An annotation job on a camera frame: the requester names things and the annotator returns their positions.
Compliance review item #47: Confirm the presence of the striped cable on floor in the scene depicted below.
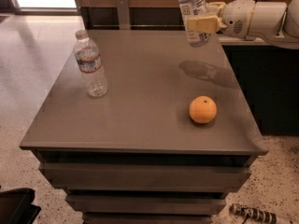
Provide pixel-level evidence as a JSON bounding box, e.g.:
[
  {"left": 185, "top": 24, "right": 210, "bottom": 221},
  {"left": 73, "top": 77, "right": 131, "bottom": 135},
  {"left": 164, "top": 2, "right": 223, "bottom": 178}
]
[{"left": 229, "top": 203, "right": 278, "bottom": 224}]

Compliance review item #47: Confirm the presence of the black object on floor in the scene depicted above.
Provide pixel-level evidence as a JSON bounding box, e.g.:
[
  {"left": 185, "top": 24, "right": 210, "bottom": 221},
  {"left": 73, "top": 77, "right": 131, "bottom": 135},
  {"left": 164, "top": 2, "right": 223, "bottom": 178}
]
[{"left": 0, "top": 188, "right": 41, "bottom": 224}]

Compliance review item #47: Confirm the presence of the blue label plastic bottle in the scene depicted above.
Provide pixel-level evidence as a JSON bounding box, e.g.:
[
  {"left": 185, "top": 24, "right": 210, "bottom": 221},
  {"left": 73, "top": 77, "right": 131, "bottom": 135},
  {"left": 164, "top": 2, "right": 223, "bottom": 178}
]
[{"left": 178, "top": 0, "right": 210, "bottom": 48}]

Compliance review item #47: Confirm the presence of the left metal bracket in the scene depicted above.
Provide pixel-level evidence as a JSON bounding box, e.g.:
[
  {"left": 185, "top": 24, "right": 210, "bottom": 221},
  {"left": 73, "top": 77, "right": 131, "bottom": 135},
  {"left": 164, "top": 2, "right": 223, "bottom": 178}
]
[{"left": 116, "top": 0, "right": 131, "bottom": 30}]

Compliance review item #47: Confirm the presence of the grey drawer cabinet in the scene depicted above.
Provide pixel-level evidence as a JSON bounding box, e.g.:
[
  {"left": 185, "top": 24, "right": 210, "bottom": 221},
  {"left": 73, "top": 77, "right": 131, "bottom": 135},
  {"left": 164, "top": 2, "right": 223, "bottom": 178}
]
[{"left": 21, "top": 30, "right": 264, "bottom": 224}]

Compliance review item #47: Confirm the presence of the orange fruit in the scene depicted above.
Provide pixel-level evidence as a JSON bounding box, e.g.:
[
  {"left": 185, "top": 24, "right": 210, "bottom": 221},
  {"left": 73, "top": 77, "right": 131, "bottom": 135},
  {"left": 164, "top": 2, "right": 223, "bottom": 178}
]
[{"left": 189, "top": 96, "right": 217, "bottom": 124}]

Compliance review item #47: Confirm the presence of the clear upright water bottle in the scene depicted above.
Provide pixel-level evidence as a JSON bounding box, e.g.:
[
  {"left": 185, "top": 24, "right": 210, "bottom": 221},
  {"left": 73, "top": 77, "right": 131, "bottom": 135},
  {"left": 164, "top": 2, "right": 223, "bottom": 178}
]
[{"left": 73, "top": 30, "right": 107, "bottom": 97}]

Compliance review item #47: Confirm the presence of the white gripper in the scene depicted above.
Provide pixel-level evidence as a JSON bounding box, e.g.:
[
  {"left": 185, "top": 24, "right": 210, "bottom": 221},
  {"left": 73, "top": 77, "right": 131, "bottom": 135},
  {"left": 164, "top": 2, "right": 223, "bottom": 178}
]
[{"left": 187, "top": 0, "right": 255, "bottom": 39}]

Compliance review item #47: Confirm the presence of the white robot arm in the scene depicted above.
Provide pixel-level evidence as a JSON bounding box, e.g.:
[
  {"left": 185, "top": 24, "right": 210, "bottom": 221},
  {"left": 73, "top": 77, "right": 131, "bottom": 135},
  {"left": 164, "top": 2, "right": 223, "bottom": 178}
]
[{"left": 186, "top": 0, "right": 299, "bottom": 49}]

